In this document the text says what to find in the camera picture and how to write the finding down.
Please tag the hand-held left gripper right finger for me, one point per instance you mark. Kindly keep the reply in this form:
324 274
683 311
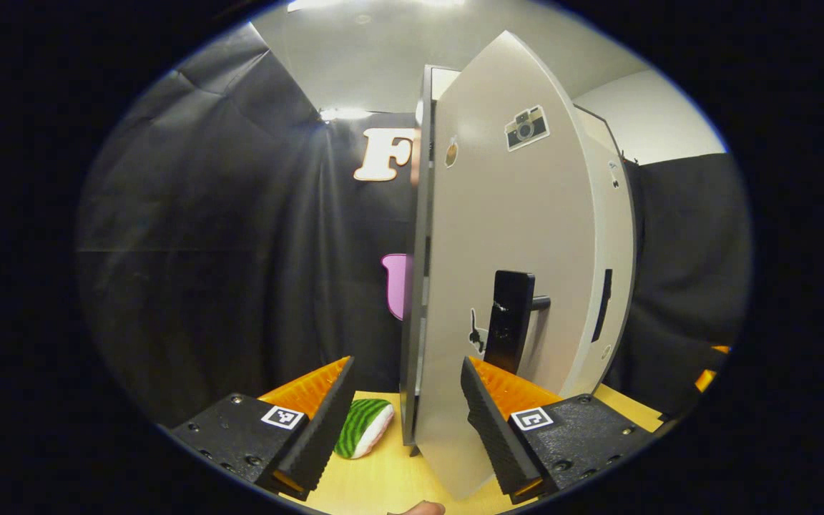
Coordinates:
494 436

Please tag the white cabinet door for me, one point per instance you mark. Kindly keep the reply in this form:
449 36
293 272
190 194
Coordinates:
616 236
483 229

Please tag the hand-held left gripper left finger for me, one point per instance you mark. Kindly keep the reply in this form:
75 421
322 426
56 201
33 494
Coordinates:
322 429

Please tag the black backdrop cloth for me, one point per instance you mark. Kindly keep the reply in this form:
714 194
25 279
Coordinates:
226 250
691 250

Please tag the white and grey shoe cabinet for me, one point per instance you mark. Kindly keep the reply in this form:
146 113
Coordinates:
419 286

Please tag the ceiling light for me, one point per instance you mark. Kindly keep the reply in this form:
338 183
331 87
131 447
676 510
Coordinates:
355 3

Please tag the watermelon plush toy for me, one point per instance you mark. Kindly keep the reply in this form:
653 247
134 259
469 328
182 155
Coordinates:
358 429

